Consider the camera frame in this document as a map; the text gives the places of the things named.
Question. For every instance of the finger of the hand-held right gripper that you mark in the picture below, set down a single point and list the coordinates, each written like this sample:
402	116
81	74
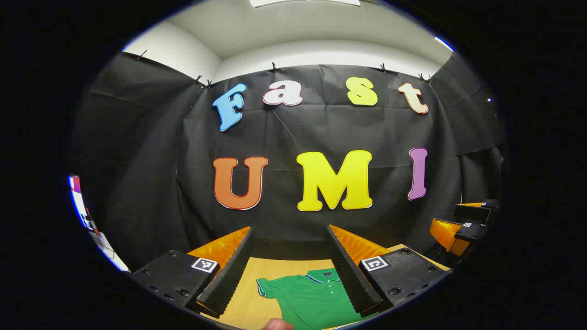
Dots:
477	212
447	233

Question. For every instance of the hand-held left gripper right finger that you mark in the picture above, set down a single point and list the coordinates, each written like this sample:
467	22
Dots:
351	275

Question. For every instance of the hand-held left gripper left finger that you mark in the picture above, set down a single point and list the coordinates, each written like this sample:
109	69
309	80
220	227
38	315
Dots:
231	275

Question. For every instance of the green T-shirt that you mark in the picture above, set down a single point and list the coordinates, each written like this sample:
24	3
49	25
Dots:
307	298

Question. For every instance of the white device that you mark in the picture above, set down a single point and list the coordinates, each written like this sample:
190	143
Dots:
112	256

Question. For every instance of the bright computer monitor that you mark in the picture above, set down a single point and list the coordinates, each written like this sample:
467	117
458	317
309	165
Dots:
75	192

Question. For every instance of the row of black cloth clips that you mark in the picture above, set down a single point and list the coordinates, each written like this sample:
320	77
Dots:
274	68

